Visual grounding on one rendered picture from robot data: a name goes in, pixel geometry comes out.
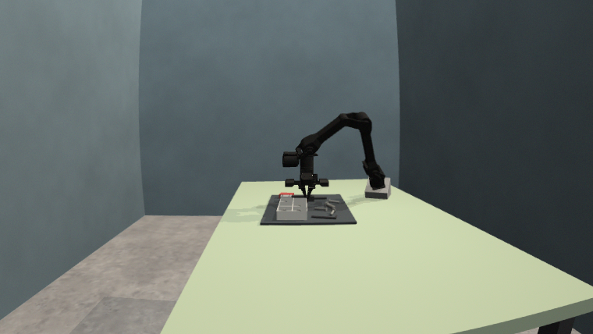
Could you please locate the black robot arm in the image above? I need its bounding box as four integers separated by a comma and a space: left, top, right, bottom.
282, 112, 385, 190

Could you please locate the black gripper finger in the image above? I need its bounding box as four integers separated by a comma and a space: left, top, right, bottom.
307, 186, 315, 202
298, 186, 307, 198

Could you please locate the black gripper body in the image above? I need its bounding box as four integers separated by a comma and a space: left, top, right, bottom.
285, 167, 329, 187

